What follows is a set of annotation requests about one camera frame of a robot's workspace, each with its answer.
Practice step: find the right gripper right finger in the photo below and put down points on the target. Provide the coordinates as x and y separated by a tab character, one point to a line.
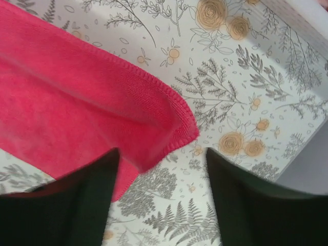
254	211

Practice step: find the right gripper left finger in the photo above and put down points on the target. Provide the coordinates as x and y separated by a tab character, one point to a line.
72	210

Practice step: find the pink red towel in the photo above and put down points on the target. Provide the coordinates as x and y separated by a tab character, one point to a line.
65	102

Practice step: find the floral table mat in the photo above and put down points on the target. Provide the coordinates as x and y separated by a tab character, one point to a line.
250	80

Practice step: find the white plastic basket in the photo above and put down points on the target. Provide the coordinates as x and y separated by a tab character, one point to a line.
308	17

